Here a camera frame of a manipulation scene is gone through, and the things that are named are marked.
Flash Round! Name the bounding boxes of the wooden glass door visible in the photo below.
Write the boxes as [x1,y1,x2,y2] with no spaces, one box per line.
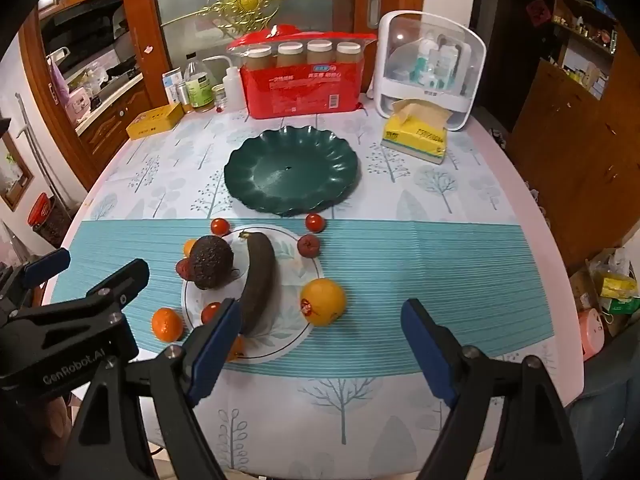
[120,0,427,106]

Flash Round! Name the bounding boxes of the brown wooden cabinet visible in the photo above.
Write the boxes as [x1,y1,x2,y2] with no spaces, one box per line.
[507,57,640,276]

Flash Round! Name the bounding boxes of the tree print tablecloth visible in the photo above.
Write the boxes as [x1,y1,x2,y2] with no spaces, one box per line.
[65,95,586,477]

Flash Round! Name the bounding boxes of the dark avocado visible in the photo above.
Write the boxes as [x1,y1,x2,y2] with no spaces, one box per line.
[189,235,236,291]

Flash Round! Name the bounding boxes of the red drink bottle pack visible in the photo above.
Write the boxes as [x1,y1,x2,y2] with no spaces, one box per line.
[226,25,378,120]

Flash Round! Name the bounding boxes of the pink plastic container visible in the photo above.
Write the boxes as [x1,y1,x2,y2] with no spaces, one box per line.
[577,307,606,361]

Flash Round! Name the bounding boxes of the wooden kitchen base cabinet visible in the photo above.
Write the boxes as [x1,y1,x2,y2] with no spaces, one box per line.
[75,80,157,171]

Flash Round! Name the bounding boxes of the green label canister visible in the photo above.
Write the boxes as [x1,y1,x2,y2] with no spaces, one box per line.
[186,75,213,111]

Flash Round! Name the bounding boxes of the teal and white bottle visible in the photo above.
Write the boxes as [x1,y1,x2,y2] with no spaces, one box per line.
[417,42,437,83]

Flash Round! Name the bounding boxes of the white cosmetics storage box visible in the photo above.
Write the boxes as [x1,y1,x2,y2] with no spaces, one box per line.
[376,10,487,132]

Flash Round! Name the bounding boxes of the grey chair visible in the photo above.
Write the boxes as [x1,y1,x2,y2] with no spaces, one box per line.
[565,355,640,480]

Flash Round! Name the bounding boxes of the pink countertop appliance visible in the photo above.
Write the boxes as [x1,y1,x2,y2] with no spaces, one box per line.
[67,87,93,121]

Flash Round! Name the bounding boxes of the white and blue carton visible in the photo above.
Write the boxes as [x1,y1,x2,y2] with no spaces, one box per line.
[161,67,186,106]

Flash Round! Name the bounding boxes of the yellow tissue pack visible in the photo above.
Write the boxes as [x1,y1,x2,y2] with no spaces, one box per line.
[382,98,449,165]

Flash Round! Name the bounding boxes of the overripe dark banana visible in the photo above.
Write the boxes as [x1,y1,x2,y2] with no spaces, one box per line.
[237,231,277,337]

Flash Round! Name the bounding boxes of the yellow cardboard box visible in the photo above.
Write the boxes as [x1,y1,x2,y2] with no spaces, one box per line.
[126,102,184,140]

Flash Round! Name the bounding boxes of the dark green scalloped plate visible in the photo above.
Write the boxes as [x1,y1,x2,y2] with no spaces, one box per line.
[223,127,361,217]

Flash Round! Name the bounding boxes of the yellow green plastic bag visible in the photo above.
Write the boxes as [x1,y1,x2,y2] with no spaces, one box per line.
[597,272,640,313]

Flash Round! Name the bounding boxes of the white squeeze bottle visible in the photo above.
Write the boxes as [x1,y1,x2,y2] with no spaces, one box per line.
[202,54,246,111]

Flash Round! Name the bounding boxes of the red plastic basket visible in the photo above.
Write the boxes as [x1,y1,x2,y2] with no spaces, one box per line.
[27,192,56,228]

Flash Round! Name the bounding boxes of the clear plastic bottle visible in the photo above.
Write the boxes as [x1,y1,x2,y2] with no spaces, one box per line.
[184,53,207,81]

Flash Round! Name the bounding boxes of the glass jar with white lid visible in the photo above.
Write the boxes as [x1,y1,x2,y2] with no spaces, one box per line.
[276,42,304,67]
[336,41,363,66]
[306,40,334,66]
[246,45,273,71]

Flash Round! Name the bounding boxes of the person's left hand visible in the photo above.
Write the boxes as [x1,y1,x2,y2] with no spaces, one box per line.
[9,392,74,477]

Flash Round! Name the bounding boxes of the wooden shelf with small items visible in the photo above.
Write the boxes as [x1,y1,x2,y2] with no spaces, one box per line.
[547,0,621,101]

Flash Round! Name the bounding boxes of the large orange with sticker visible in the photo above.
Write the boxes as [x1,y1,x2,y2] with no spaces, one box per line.
[300,278,347,328]

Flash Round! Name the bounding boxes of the dark woven basket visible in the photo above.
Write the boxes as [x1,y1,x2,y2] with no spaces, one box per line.
[35,205,71,247]

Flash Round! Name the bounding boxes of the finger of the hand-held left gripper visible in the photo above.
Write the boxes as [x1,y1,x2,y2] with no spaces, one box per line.
[84,259,151,312]
[0,248,72,314]

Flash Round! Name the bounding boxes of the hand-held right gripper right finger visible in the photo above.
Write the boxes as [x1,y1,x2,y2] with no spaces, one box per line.
[400,297,584,480]

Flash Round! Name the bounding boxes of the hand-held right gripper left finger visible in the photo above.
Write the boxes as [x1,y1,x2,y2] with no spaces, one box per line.
[60,297,244,480]

